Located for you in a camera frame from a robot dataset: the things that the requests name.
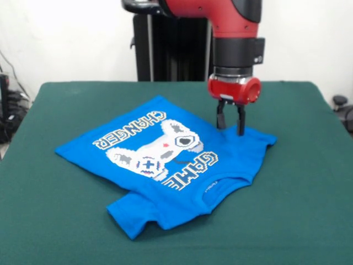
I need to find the blue printed shirt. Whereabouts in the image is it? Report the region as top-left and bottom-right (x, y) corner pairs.
(54, 95), (278, 240)

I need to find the dark green table cloth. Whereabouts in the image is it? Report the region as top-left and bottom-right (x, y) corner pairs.
(0, 81), (353, 265)

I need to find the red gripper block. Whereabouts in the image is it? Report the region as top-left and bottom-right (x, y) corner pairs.
(207, 75), (262, 137)

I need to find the grey chair base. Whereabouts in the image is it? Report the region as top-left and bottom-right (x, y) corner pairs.
(331, 94), (353, 136)

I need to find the black cable bundle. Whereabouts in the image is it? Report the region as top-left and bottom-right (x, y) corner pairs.
(0, 91), (31, 144)

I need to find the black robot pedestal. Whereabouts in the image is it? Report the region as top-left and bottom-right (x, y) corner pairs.
(122, 0), (216, 82)

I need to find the black upright stand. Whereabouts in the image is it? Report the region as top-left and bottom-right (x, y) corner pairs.
(0, 73), (10, 124)

